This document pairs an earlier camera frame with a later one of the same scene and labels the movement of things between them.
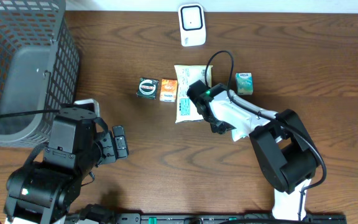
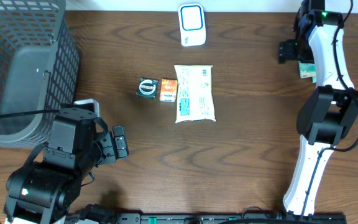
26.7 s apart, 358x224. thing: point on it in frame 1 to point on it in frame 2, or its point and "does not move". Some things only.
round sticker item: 147,88 does not move
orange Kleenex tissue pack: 168,90 does not move
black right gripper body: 220,126 to 296,48
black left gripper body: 119,142 does not move
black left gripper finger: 122,147 does not move
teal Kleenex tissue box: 244,83 to 307,70
